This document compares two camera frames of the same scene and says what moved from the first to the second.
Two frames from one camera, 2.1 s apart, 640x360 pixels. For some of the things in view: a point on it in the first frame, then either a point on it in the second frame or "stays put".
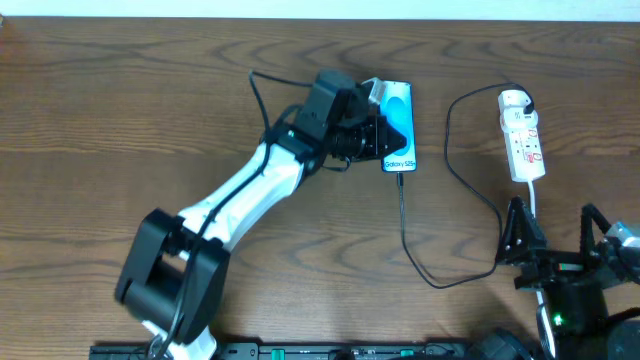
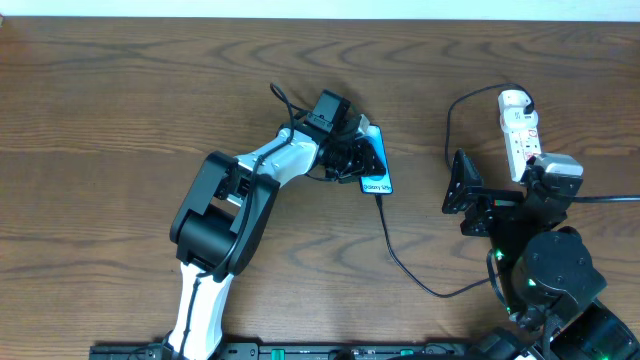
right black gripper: x=560 y=267 to x=482 y=209
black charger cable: x=469 y=182 to x=529 y=108
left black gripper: x=377 y=135 to x=361 y=158
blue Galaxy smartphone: x=398 y=107 to x=377 y=184
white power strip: x=524 y=148 stays put
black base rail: x=299 y=351 stays put
